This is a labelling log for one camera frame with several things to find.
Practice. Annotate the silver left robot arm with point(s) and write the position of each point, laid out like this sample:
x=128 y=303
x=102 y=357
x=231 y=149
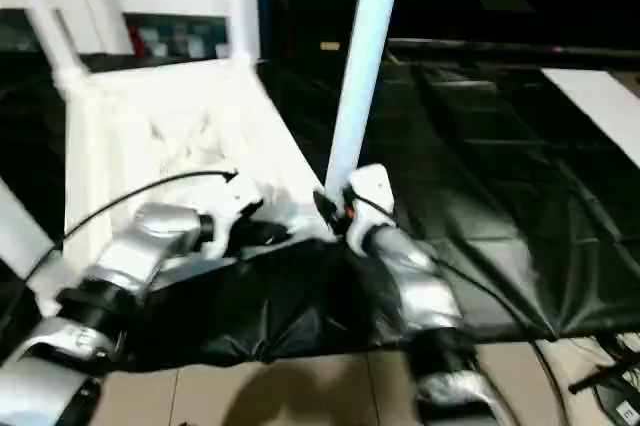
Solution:
x=135 y=246

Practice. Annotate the black plastic mat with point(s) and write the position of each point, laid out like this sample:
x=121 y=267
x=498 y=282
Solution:
x=500 y=196

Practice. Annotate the white flat board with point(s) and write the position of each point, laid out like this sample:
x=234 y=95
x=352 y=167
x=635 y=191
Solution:
x=600 y=101

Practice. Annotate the black metal floor stand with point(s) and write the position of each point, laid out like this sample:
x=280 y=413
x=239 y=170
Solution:
x=595 y=378

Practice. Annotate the black power adapter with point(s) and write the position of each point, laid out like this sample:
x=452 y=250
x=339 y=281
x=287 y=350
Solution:
x=625 y=406

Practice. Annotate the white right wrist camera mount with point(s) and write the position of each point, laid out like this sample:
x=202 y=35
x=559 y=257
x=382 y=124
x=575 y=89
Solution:
x=372 y=186

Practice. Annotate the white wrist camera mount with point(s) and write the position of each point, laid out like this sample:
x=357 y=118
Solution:
x=372 y=186
x=235 y=196

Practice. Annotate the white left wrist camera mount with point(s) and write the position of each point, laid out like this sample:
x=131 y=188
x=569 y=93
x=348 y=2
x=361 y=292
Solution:
x=235 y=196

